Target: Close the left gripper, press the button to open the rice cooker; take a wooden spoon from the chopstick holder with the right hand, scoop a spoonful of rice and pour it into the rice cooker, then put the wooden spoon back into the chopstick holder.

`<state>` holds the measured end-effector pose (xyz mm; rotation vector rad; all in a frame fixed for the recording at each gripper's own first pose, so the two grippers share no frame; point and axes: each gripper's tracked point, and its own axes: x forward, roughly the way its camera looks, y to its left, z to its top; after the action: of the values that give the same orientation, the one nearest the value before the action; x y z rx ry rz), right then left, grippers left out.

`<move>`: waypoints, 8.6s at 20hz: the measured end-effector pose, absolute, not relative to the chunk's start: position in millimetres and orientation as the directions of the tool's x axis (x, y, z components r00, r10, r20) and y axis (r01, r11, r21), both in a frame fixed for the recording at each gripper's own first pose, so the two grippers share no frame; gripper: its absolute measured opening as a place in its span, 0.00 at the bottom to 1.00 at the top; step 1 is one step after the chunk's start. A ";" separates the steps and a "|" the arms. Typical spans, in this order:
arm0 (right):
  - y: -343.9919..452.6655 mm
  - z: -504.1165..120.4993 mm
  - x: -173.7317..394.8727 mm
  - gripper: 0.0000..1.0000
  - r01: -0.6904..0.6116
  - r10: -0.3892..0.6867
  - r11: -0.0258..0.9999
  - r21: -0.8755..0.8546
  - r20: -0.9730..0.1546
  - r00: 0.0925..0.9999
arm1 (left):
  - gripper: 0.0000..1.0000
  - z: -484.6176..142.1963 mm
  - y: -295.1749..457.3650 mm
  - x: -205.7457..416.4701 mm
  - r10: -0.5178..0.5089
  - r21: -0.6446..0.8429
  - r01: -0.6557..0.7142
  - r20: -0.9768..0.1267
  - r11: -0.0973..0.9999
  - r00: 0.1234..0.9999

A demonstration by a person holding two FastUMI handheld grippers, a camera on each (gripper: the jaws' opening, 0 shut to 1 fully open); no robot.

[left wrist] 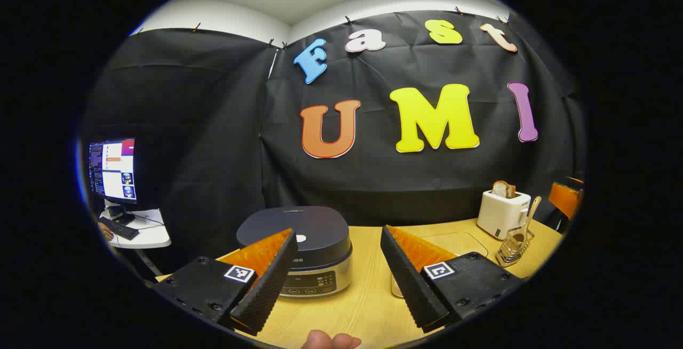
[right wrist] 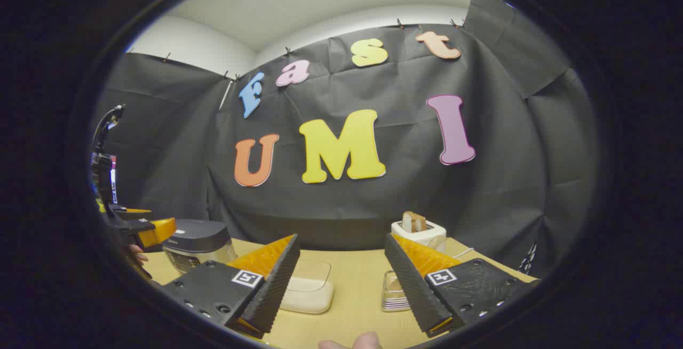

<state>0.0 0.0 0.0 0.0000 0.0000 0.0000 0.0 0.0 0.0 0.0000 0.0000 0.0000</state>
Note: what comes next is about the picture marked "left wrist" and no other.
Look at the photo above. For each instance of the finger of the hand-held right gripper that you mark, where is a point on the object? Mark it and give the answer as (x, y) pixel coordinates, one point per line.
(564, 198)

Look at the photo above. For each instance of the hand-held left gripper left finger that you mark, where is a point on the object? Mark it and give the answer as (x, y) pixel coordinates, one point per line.
(269, 285)

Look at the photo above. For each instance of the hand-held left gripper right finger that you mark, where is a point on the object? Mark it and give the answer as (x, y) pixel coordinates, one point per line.
(408, 279)

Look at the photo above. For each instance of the wooden spoon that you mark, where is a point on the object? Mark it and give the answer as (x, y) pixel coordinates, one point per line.
(533, 207)

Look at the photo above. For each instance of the clear plastic rice container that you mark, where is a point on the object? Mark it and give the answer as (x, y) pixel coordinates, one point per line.
(464, 242)

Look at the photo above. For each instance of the black silver rice cooker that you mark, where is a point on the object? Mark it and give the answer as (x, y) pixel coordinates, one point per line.
(320, 226)

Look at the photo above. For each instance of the toasted bread slice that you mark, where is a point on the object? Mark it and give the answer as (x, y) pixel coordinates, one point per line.
(501, 189)

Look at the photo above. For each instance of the white toaster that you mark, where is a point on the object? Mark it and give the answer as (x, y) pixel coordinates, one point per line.
(499, 213)

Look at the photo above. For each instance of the white side table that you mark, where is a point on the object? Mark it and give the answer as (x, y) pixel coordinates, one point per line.
(152, 234)

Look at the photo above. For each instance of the black keyboard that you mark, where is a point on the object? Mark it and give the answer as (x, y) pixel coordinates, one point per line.
(120, 229)

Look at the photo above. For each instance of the black backdrop cloth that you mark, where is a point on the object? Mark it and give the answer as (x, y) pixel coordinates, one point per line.
(213, 125)

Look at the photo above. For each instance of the computer monitor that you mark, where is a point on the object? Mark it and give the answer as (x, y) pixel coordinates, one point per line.
(114, 170)

